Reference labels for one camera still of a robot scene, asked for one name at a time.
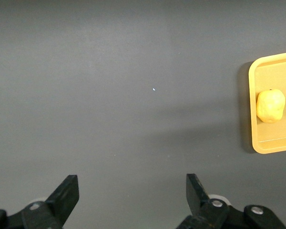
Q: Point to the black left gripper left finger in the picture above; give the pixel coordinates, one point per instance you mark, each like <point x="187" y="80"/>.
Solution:
<point x="65" y="198"/>

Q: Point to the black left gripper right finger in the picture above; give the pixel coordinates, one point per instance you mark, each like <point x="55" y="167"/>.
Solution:
<point x="196" y="198"/>

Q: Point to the yellow plastic tray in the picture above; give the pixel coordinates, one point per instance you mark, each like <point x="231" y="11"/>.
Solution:
<point x="271" y="136"/>

